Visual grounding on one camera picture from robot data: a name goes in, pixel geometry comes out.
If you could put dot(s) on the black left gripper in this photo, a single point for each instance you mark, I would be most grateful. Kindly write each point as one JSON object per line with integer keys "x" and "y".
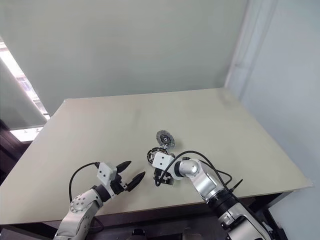
{"x": 117, "y": 186}

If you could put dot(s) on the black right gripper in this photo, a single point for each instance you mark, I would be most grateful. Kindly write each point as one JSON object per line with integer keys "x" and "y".
{"x": 168, "y": 180}

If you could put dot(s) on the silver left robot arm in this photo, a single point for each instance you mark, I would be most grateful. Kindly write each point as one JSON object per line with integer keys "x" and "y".
{"x": 80, "y": 207}

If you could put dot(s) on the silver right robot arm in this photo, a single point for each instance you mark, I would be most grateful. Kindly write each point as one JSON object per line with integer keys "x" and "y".
{"x": 207, "y": 182}

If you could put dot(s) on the white window sill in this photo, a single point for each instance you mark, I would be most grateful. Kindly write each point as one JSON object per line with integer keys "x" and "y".
{"x": 27, "y": 132}

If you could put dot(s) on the dark brown cabinet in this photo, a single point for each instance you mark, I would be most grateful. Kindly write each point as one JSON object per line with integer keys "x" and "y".
{"x": 10, "y": 150}

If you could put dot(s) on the grey roller blind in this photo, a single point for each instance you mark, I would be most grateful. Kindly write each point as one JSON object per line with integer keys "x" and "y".
{"x": 17, "y": 107}

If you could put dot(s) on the bright window pane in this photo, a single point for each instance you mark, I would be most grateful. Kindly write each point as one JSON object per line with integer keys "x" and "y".
{"x": 26, "y": 85}

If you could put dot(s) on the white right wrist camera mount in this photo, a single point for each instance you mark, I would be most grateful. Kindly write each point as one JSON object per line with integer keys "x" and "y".
{"x": 161, "y": 161}

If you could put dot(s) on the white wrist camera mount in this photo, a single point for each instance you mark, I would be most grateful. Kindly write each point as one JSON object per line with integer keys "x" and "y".
{"x": 105, "y": 173}
{"x": 161, "y": 161}

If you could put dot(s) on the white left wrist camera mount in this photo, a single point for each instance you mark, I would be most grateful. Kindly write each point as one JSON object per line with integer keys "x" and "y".
{"x": 105, "y": 173}

